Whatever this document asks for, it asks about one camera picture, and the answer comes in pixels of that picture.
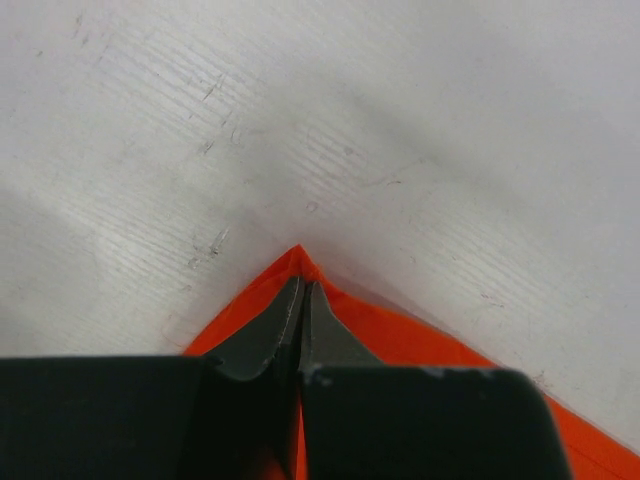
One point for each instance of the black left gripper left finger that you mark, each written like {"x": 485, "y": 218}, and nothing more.
{"x": 153, "y": 417}

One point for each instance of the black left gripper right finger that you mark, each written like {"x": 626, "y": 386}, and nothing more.
{"x": 366, "y": 419}

